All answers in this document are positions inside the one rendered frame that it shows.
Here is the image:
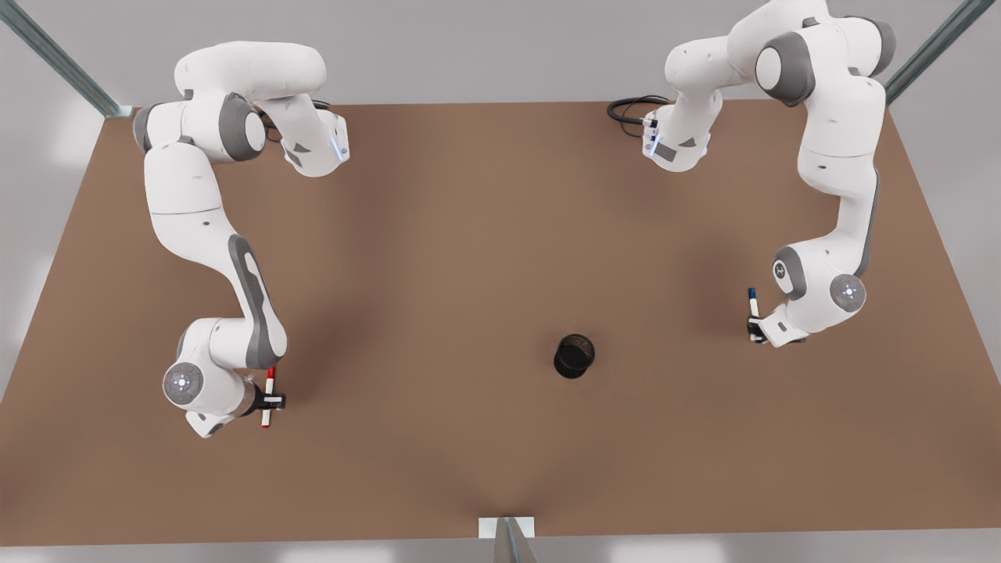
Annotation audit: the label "black mesh pen cup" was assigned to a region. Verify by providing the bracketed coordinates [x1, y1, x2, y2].
[554, 334, 597, 380]

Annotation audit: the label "black cable loop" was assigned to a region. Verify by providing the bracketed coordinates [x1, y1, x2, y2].
[607, 95, 673, 140]
[257, 99, 332, 143]

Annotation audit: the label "silver frame post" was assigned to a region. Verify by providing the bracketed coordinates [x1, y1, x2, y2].
[479, 516, 537, 563]
[884, 0, 996, 106]
[0, 0, 134, 120]

